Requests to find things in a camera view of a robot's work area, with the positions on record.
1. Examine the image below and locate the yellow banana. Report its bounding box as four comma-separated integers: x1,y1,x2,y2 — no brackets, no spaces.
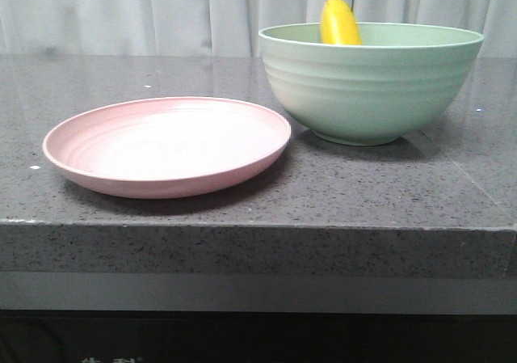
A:
320,0,362,45

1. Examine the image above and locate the pink round plate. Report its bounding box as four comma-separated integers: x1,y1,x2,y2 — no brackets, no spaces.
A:
43,97,292,199

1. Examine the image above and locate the green ribbed bowl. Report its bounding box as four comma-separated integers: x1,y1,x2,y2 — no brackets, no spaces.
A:
258,23,484,146

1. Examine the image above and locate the white curtain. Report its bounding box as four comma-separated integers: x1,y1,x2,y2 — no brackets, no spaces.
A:
1,0,516,58

